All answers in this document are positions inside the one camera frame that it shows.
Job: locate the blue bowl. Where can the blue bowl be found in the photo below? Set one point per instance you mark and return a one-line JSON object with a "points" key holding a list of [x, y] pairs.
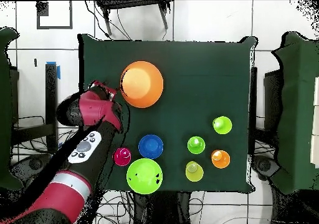
{"points": [[150, 146]]}

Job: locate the orange cup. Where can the orange cup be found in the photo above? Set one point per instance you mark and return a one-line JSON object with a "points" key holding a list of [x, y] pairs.
{"points": [[220, 159]]}

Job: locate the dark green tablecloth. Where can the dark green tablecloth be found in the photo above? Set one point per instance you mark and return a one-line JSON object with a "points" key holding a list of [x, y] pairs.
{"points": [[199, 84]]}

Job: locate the large orange bowl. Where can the large orange bowl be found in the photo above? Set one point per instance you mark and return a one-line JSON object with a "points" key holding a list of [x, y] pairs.
{"points": [[142, 84]]}

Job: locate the yellow cup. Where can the yellow cup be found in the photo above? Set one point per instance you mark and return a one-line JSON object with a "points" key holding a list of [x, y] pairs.
{"points": [[194, 171]]}

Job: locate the neighbouring green covered table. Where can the neighbouring green covered table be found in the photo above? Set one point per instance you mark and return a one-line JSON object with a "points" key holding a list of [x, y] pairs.
{"points": [[6, 109], [296, 109]]}

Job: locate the blue tape strip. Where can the blue tape strip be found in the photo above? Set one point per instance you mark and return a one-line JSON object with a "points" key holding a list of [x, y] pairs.
{"points": [[58, 71]]}

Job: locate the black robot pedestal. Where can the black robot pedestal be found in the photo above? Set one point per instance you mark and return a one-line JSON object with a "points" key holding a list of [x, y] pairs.
{"points": [[159, 206]]}

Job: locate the grey square frame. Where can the grey square frame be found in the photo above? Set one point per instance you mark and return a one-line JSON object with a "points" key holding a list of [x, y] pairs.
{"points": [[71, 14]]}

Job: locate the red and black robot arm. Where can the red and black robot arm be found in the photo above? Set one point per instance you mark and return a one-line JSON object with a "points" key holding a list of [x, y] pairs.
{"points": [[94, 109]]}

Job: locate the black camera tripod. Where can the black camera tripod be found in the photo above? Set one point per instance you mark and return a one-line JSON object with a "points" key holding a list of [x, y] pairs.
{"points": [[132, 4]]}

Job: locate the red cup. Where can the red cup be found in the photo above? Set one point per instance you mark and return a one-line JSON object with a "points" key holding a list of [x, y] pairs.
{"points": [[122, 157]]}

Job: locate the lime green cup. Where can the lime green cup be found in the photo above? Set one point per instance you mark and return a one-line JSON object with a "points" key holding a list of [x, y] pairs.
{"points": [[222, 125]]}

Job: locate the large light green bowl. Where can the large light green bowl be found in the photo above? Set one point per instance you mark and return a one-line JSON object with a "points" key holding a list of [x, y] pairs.
{"points": [[144, 176]]}

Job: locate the black metal stand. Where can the black metal stand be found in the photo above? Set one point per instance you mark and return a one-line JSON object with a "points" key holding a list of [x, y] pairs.
{"points": [[51, 96], [271, 96]]}

